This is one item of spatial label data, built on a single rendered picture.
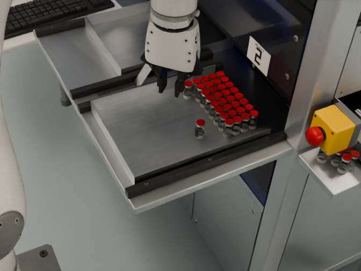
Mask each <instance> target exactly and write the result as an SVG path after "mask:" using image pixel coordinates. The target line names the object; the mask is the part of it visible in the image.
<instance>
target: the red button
mask: <svg viewBox="0 0 361 271"><path fill-rule="evenodd" d="M305 136H306V140H307V142H308V143H309V144H310V145H311V146H318V145H320V144H322V143H323V141H324V136H323V133H322V131H321V130H320V128H318V127H317V126H313V127H310V128H308V129H307V131H306V134H305Z"/></svg>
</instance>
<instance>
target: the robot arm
mask: <svg viewBox="0 0 361 271"><path fill-rule="evenodd" d="M12 1H13V0H0V271H21V270H20V266H19V263H18V260H17V257H16V254H15V251H14V247H15V245H16V243H17V242H18V240H19V239H20V237H21V234H22V232H23V229H24V226H25V221H26V196H25V189H24V185H23V180H22V177H21V173H20V169H19V165H18V161H17V158H16V154H15V151H14V148H13V144H12V141H11V138H10V135H9V131H8V127H7V125H6V121H5V116H4V111H3V106H2V98H1V62H2V53H3V44H4V35H5V26H6V20H7V17H8V13H9V9H10V6H11V4H12ZM197 3H198V0H150V19H149V23H148V28H147V34H146V43H145V51H144V53H143V54H142V55H141V57H140V59H141V60H142V61H143V62H145V63H146V64H149V67H150V68H151V69H152V70H153V71H154V72H155V76H156V77H157V86H158V87H159V91H158V92H159V93H162V92H163V91H164V89H165V88H166V86H167V74H168V72H167V70H166V69H165V68H170V69H174V70H177V80H176V82H175V97H177V98H178V96H179V94H180V93H181V92H182V93H183V91H184V88H185V80H187V79H189V78H190V77H192V76H198V75H201V74H202V73H203V71H204V70H203V67H202V65H201V63H200V61H199V58H200V32H199V24H198V21H197V19H195V18H194V17H199V15H200V10H199V9H197Z"/></svg>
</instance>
